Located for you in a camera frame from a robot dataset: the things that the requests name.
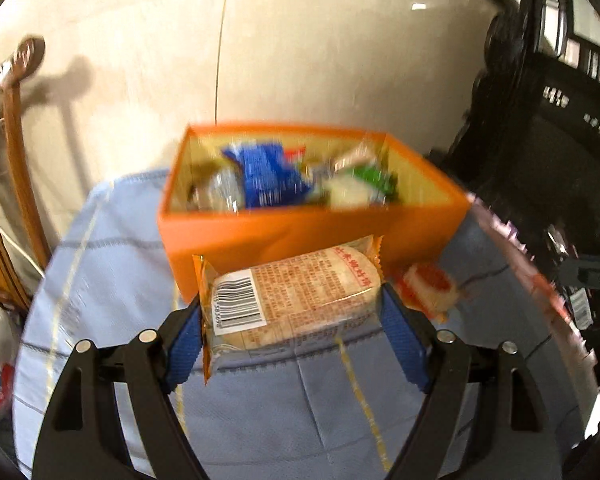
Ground red round cracker packet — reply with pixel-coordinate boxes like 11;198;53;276
393;263;460;323

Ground orange rice cracker packet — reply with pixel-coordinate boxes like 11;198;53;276
193;235;385;380

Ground pale green white packet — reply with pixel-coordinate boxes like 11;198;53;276
322;174;386;210

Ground blue snack bag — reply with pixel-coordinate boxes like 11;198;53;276
221;142;313;209

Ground dark carved wooden screen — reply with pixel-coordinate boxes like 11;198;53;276
430;0;600;256

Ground orange cardboard box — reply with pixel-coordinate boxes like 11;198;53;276
157;122;470;301

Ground light blue tablecloth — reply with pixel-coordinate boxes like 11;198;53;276
12;170;588;479

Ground green snack packet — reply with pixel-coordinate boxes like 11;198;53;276
352;166;399;204

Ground clear packet white candies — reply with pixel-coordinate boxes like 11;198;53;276
186;167;245;212

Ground wooden chair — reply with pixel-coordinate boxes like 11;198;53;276
0;35;52;313

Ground white power cable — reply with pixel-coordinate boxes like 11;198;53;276
0;188;46;281

